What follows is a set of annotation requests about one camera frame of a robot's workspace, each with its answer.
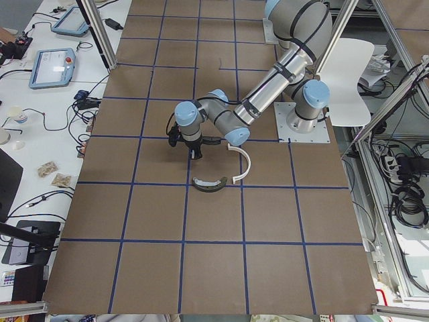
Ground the black power adapter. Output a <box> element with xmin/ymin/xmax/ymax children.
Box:
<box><xmin>105</xmin><ymin>18</ymin><xmax>123</xmax><ymax>30</ymax></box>

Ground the white plastic chair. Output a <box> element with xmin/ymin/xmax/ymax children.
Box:
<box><xmin>320</xmin><ymin>38</ymin><xmax>374</xmax><ymax>127</ymax></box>

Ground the blue teach pendant near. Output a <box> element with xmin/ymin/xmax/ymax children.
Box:
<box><xmin>29</xmin><ymin>48</ymin><xmax>76</xmax><ymax>89</ymax></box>

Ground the blue teach pendant far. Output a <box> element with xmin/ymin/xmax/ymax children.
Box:
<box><xmin>51</xmin><ymin>6</ymin><xmax>88</xmax><ymax>37</ymax></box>

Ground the black brake pad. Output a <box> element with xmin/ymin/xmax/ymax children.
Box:
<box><xmin>202</xmin><ymin>136</ymin><xmax>221</xmax><ymax>145</ymax></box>

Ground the dark brake shoe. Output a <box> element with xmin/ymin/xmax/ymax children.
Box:
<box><xmin>192</xmin><ymin>176</ymin><xmax>227</xmax><ymax>193</ymax></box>

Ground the blue teach pendant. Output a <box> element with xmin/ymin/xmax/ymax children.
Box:
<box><xmin>29</xmin><ymin>48</ymin><xmax>76</xmax><ymax>89</ymax></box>
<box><xmin>51</xmin><ymin>6</ymin><xmax>88</xmax><ymax>37</ymax></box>

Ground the aluminium frame post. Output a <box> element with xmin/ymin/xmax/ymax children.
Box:
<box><xmin>76</xmin><ymin>0</ymin><xmax>117</xmax><ymax>70</ymax></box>

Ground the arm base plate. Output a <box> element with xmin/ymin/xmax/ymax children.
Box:
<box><xmin>262</xmin><ymin>17</ymin><xmax>279</xmax><ymax>45</ymax></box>
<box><xmin>273</xmin><ymin>102</ymin><xmax>330</xmax><ymax>144</ymax></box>

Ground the white curved plastic part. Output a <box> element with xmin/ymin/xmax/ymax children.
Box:
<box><xmin>227</xmin><ymin>143</ymin><xmax>251</xmax><ymax>184</ymax></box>

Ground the paper cup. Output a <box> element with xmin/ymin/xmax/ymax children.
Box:
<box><xmin>7</xmin><ymin>106</ymin><xmax>28</xmax><ymax>124</ymax></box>

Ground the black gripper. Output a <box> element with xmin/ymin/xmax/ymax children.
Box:
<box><xmin>184</xmin><ymin>138</ymin><xmax>203</xmax><ymax>160</ymax></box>

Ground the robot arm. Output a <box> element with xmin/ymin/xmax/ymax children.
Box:
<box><xmin>167</xmin><ymin>1</ymin><xmax>332</xmax><ymax>160</ymax></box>

